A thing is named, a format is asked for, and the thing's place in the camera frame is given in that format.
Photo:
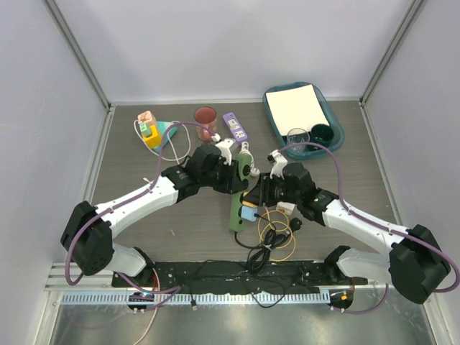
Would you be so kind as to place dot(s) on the white cube adapter plug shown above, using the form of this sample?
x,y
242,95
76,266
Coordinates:
x,y
286,208

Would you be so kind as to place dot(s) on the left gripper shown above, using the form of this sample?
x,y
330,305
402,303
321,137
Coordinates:
x,y
231,182

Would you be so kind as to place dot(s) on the dark green cup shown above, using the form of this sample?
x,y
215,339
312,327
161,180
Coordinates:
x,y
322,134

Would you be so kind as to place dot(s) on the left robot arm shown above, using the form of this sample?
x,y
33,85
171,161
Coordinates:
x,y
89,235

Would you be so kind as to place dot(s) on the clear plastic cup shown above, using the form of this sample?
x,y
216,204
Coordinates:
x,y
297,137

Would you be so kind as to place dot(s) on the black round plug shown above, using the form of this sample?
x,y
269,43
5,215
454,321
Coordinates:
x,y
295,224

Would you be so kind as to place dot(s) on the blue charger plug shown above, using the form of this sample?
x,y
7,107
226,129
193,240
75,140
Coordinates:
x,y
249,213

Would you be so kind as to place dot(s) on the pink mug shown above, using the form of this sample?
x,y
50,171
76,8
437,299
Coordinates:
x,y
206,116

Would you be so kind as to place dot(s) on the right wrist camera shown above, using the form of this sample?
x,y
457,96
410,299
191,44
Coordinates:
x,y
278,162

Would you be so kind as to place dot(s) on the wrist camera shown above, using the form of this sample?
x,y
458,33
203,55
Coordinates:
x,y
226,147
278,162

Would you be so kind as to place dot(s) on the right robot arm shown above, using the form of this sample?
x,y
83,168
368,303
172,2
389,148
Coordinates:
x,y
409,259

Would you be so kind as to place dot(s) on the teal plastic tray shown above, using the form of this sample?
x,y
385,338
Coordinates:
x,y
333,120

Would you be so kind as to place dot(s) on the slotted cable duct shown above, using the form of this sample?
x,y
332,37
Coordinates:
x,y
130,297

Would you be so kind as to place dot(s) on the white paper sheet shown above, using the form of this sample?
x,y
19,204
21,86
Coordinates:
x,y
295,108

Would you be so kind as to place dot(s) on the black mounting plate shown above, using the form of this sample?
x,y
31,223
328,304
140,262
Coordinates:
x,y
307,272

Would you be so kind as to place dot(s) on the green power strip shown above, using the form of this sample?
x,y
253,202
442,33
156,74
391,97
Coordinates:
x,y
236,222

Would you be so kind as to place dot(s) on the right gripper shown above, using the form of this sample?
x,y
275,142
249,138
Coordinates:
x,y
261,192

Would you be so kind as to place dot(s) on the purple power strip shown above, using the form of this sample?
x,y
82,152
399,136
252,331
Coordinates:
x,y
235,127

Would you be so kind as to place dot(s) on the teal triangular base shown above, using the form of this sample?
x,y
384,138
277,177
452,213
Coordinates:
x,y
167,130

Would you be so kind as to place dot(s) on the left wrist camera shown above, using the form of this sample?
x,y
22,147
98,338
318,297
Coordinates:
x,y
226,147

